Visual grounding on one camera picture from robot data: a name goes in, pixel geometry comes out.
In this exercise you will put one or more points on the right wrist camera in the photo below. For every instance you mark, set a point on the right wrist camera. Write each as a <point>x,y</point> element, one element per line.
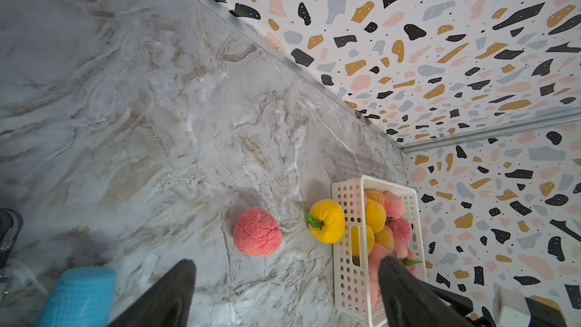
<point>510,309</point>

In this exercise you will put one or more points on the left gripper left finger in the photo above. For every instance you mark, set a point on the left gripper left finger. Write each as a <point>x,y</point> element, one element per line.
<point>166,303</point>

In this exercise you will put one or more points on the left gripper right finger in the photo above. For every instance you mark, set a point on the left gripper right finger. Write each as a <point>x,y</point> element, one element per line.
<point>409,302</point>

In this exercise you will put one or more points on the right aluminium corner post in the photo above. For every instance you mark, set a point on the right aluminium corner post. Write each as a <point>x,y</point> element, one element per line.
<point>547,120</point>

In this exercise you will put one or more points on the blue cylindrical tube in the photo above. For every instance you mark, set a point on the blue cylindrical tube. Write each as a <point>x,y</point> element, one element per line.
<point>83,296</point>

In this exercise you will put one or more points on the black case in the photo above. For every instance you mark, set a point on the black case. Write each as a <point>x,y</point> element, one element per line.
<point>11,225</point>

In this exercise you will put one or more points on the yellow peach back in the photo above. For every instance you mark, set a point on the yellow peach back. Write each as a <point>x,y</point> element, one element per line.
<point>375,215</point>

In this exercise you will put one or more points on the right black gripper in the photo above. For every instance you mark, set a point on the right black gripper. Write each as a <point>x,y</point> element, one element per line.
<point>541,315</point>

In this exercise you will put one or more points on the orange red lone peach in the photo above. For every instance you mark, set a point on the orange red lone peach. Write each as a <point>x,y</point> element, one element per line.
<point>376,196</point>

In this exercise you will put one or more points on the white perforated plastic basket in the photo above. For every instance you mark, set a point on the white perforated plastic basket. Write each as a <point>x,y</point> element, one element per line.
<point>351,268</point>

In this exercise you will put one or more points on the yellow pink peach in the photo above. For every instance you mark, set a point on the yellow pink peach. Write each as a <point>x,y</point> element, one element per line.
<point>385,238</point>

